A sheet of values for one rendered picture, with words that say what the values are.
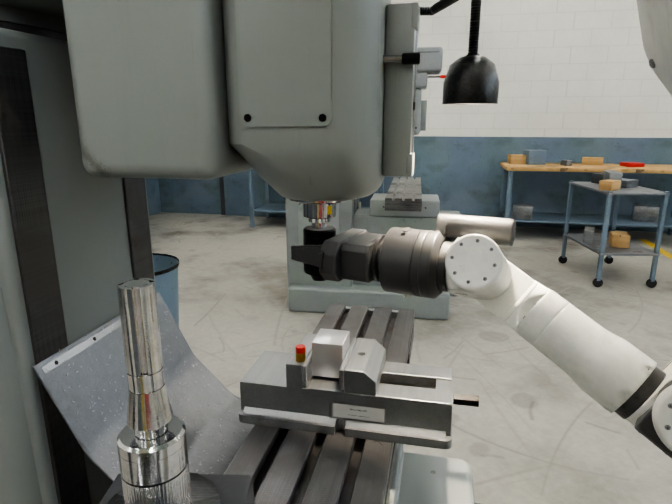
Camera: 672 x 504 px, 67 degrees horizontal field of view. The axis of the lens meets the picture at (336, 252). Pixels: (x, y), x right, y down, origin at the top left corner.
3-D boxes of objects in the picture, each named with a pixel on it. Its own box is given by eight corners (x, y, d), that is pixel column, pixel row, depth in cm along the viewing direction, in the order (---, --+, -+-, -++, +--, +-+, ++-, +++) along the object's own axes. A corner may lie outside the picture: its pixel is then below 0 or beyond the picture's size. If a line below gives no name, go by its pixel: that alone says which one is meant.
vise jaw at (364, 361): (385, 360, 90) (386, 340, 89) (376, 396, 79) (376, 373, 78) (352, 357, 92) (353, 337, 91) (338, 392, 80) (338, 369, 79)
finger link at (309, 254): (293, 240, 72) (331, 245, 69) (293, 262, 73) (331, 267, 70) (287, 243, 71) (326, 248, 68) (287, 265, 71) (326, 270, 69)
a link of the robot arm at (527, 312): (453, 281, 70) (535, 347, 64) (439, 270, 62) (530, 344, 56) (484, 245, 69) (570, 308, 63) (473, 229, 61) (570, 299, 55)
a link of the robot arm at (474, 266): (422, 299, 70) (507, 313, 65) (399, 288, 60) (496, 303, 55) (435, 221, 72) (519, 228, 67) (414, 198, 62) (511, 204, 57)
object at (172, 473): (194, 525, 37) (188, 455, 35) (124, 542, 35) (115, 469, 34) (190, 483, 41) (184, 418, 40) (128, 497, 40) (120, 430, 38)
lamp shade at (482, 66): (507, 103, 65) (512, 51, 63) (454, 103, 64) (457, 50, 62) (483, 105, 72) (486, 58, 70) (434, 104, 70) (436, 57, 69)
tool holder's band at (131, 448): (188, 455, 35) (187, 442, 35) (115, 469, 34) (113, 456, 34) (184, 418, 40) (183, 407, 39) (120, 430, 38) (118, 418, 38)
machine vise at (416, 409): (451, 399, 91) (454, 343, 88) (451, 450, 77) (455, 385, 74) (267, 378, 98) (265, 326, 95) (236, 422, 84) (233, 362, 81)
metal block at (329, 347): (349, 362, 88) (349, 330, 87) (342, 379, 83) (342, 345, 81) (320, 359, 89) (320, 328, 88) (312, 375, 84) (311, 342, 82)
